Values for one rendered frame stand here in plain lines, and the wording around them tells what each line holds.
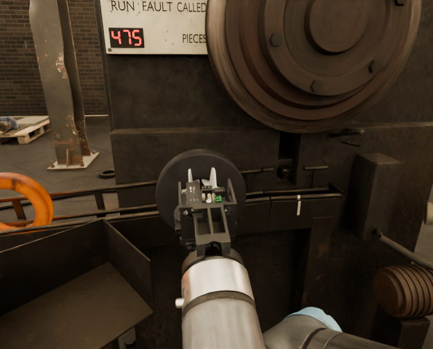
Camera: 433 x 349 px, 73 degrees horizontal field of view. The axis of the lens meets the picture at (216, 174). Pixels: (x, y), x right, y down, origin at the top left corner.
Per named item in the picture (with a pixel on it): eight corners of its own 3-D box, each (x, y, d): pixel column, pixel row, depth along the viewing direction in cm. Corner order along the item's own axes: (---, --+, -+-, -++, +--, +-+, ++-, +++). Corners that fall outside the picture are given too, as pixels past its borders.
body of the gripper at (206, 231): (231, 175, 41) (250, 242, 31) (229, 220, 46) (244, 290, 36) (175, 179, 40) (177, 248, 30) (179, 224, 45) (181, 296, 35)
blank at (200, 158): (149, 154, 50) (147, 159, 47) (239, 142, 51) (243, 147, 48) (163, 235, 55) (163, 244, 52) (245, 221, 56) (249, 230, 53)
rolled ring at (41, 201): (-53, 192, 68) (-43, 186, 71) (-6, 254, 75) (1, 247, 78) (23, 165, 68) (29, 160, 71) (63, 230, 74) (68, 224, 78)
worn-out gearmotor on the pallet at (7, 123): (11, 127, 449) (7, 113, 441) (28, 127, 452) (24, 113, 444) (-4, 133, 411) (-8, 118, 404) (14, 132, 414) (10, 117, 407)
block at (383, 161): (341, 224, 93) (353, 151, 85) (364, 223, 94) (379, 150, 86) (361, 243, 83) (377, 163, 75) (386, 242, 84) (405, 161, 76)
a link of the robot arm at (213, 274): (252, 326, 32) (177, 335, 32) (244, 289, 36) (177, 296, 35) (258, 286, 28) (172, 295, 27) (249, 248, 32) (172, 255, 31)
